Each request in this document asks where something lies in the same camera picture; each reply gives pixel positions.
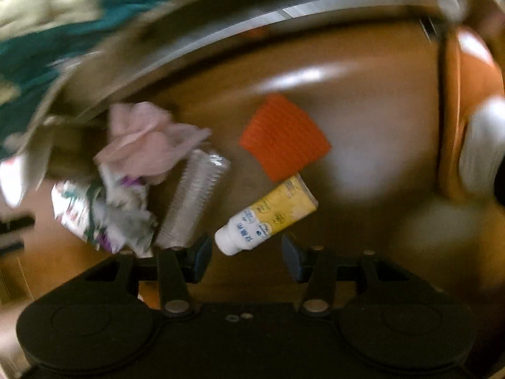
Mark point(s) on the metal frame rail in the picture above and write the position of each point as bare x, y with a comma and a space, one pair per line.
244, 27

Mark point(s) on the teal blanket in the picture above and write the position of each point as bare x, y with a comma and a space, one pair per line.
35, 63

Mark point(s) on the orange ribbed mat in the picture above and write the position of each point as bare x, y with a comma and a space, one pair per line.
284, 138

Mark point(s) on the yellow and white tube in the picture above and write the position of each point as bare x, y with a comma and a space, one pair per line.
272, 213

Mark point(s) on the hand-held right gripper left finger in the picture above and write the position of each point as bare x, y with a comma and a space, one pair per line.
204, 258

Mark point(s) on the orange slipper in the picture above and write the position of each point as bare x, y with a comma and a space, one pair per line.
449, 158
479, 71

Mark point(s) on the clear ribbed plastic bottle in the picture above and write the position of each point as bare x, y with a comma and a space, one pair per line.
193, 197

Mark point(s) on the purple and white wrapper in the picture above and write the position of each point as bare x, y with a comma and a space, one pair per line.
126, 217

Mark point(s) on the pinkish white tissue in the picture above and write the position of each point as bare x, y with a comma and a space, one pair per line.
146, 146

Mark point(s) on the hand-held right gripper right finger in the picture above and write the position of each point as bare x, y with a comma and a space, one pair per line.
291, 258

